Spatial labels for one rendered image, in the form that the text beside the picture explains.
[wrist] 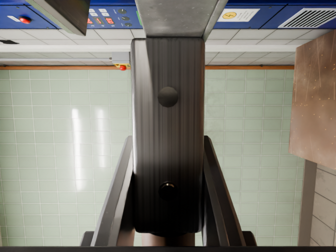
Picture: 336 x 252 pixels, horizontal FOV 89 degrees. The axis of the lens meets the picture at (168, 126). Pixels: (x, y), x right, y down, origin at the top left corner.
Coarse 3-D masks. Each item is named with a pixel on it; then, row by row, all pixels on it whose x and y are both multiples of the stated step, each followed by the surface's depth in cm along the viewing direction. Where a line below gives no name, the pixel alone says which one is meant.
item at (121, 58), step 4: (112, 52) 95; (116, 52) 95; (120, 52) 95; (124, 52) 95; (128, 52) 95; (112, 56) 96; (116, 56) 96; (120, 56) 96; (124, 56) 96; (128, 56) 96; (112, 60) 96; (116, 60) 96; (120, 60) 96; (124, 60) 96; (128, 60) 96; (120, 64) 98; (124, 64) 98; (128, 64) 98
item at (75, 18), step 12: (36, 0) 28; (48, 0) 28; (60, 0) 31; (72, 0) 34; (84, 0) 38; (60, 12) 31; (72, 12) 35; (84, 12) 39; (72, 24) 36; (84, 24) 40
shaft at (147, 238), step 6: (144, 234) 9; (150, 234) 8; (186, 234) 8; (192, 234) 9; (144, 240) 9; (150, 240) 8; (156, 240) 8; (162, 240) 8; (168, 240) 8; (174, 240) 8; (180, 240) 8; (186, 240) 8; (192, 240) 9
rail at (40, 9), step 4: (28, 0) 28; (32, 0) 28; (32, 4) 30; (36, 4) 29; (36, 8) 31; (40, 8) 31; (44, 12) 32; (48, 12) 32; (48, 16) 33; (52, 16) 33; (52, 20) 35; (56, 20) 35; (60, 24) 36; (64, 28) 38; (68, 28) 38; (68, 32) 41; (72, 32) 40
